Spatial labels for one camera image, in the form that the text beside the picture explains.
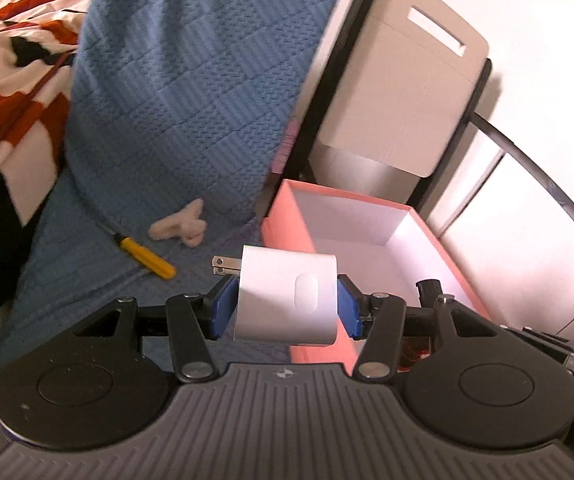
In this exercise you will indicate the white plug charger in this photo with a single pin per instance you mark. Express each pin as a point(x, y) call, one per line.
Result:
point(277, 300)

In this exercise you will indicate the yellow screwdriver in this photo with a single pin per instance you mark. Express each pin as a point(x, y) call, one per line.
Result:
point(147, 257)

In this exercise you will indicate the white plush toy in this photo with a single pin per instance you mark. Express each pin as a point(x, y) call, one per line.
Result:
point(177, 225)

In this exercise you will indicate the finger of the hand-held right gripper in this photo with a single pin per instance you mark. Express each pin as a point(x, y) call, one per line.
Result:
point(429, 290)

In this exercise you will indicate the black curved metal rail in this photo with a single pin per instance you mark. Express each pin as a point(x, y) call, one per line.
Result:
point(517, 149)

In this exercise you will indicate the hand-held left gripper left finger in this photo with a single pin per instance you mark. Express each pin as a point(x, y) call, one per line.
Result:
point(222, 310)

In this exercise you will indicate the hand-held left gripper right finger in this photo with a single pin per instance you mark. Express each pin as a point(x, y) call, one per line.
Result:
point(348, 310)

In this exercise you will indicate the striped zigzag blanket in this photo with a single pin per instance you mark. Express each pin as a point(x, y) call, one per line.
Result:
point(7, 110)

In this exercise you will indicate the pink cardboard box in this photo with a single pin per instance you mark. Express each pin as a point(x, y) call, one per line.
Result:
point(357, 225)

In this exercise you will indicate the blue textured chair cover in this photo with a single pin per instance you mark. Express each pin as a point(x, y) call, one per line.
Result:
point(182, 85)

